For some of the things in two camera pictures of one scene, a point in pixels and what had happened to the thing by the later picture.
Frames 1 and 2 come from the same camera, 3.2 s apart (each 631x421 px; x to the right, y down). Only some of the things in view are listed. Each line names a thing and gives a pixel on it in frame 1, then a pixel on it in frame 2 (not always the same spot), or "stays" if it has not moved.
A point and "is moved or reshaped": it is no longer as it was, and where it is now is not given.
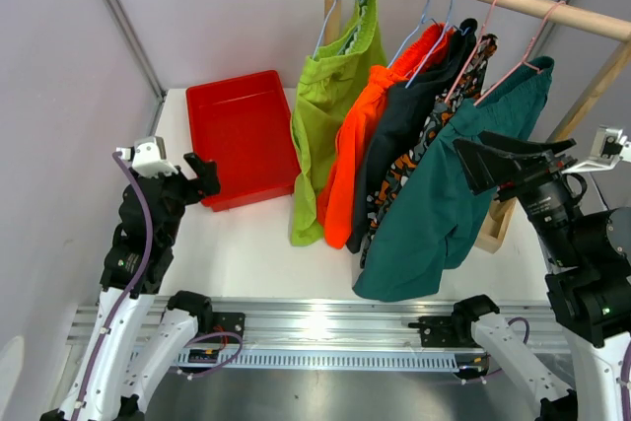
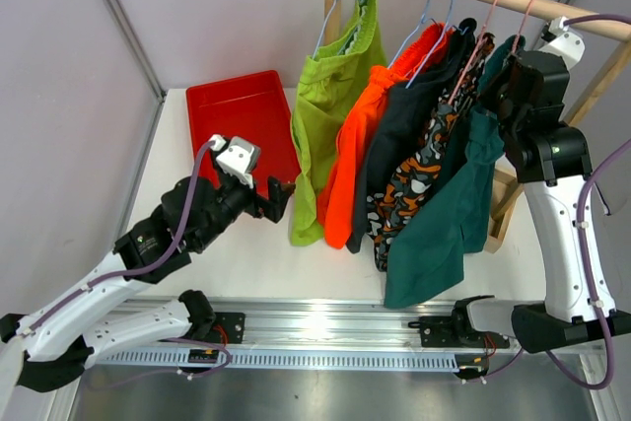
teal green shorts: x=441 y=207 is moved or reshaped
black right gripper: x=484 y=166 to x=488 y=97
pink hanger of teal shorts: x=525 y=59 to x=523 y=24
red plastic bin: x=242 y=126 stays
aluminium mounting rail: x=344 y=323 stays
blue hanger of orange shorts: x=422 y=20 stays
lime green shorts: x=331 y=81 stays
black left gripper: x=207 y=182 to x=274 y=206
